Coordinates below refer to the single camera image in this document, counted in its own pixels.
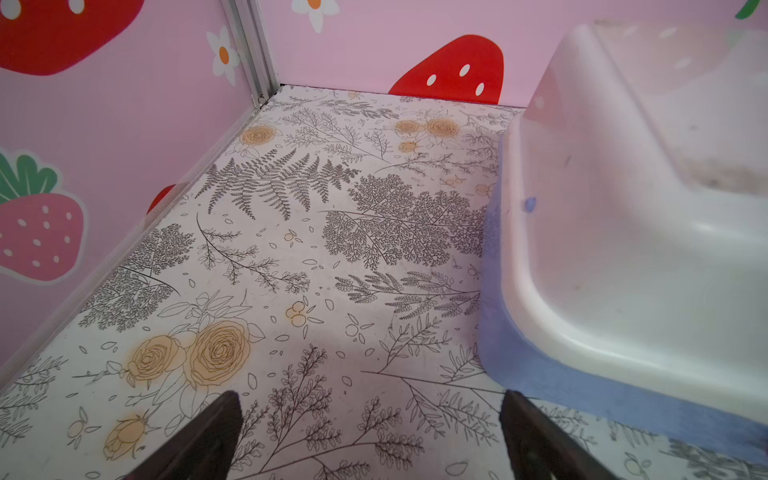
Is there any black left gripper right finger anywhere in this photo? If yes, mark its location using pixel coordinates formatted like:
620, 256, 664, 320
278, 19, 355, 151
499, 390, 617, 480

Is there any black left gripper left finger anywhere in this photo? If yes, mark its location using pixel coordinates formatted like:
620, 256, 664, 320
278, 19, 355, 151
126, 391, 243, 480

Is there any white lid blue tool box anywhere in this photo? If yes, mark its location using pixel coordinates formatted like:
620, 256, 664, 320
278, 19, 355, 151
477, 20, 767, 464

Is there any aluminium corner frame post left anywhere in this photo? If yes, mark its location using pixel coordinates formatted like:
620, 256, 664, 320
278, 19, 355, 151
220, 0, 280, 110

